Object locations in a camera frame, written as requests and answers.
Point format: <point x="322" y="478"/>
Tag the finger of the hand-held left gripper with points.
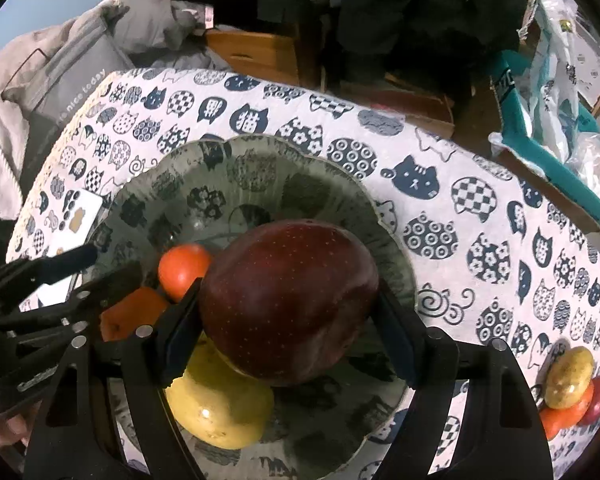
<point x="115" y="280"/>
<point x="65" y="262"/>

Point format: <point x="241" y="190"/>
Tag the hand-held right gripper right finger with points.
<point x="395" y="340"/>

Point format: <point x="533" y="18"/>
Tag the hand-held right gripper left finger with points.
<point x="180" y="330"/>

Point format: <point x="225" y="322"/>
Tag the large orange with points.
<point x="135" y="310"/>

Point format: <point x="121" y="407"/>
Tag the small mandarin orange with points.
<point x="180" y="270"/>

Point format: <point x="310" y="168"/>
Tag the dark red apple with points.
<point x="290" y="300"/>

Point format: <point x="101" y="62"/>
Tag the scalloped glass bowl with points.
<point x="310" y="195"/>

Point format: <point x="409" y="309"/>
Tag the medium orange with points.
<point x="565" y="415"/>

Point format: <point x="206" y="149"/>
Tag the person's left hand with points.
<point x="10" y="427"/>

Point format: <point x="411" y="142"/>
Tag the white card with yellow chips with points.
<point x="80" y="215"/>

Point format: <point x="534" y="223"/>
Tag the cat-print tablecloth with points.
<point x="480" y="200"/>

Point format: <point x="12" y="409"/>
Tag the beige hoodie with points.
<point x="5" y="110"/>

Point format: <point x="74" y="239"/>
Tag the grey fabric bag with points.
<point x="70" y="90"/>

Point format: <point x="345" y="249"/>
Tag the plain cardboard box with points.
<point x="577" y="206"/>

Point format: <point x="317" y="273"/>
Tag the teal plastic basket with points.
<point x="545" y="160"/>

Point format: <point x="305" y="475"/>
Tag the cardboard box red label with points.
<point x="415" y="105"/>

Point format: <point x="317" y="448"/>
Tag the dark grey jacket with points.
<point x="155" y="20"/>

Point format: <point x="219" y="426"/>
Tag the white rice bag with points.
<point x="560" y="85"/>

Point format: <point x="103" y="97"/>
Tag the black hanging jacket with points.
<point x="430" y="10"/>

